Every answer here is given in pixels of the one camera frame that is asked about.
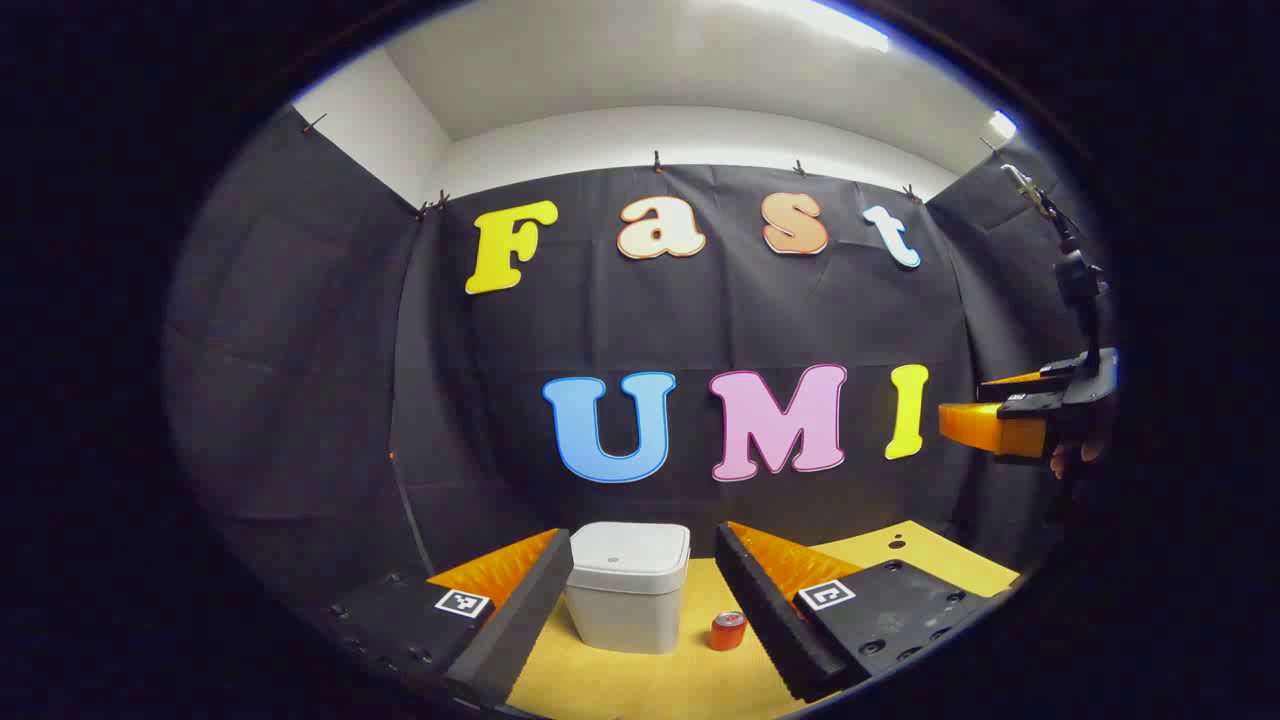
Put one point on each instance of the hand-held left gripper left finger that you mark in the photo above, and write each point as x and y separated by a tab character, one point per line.
525	610

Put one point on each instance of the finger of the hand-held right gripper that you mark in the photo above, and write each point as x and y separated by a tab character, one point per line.
1058	369
1030	405

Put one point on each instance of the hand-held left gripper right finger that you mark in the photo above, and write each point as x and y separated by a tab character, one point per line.
755	600

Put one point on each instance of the red pop can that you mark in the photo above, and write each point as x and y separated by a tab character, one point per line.
728	632

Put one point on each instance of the white desktop garbage bin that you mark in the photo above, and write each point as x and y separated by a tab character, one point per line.
625	600

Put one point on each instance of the wooden desktop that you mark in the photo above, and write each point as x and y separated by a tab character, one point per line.
620	688

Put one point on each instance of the small ceiling light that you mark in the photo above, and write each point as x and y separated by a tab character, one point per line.
1002	125

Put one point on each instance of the black backdrop cloth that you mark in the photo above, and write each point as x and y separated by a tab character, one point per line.
500	340

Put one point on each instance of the long ceiling light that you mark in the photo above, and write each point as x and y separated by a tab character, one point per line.
850	25

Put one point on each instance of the row of small cloth clips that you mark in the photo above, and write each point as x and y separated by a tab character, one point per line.
657	160

